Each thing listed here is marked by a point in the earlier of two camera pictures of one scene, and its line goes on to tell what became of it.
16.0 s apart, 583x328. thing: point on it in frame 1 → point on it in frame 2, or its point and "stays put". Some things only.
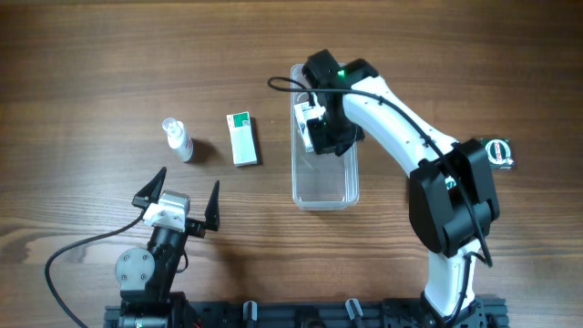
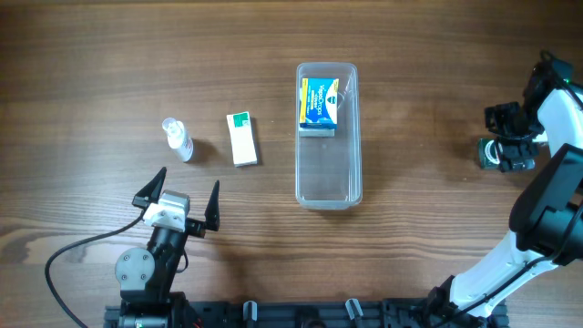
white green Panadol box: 243,138 stays put
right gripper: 332,142 → 503,117
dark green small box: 499,152 stays put
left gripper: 195,226 stays put
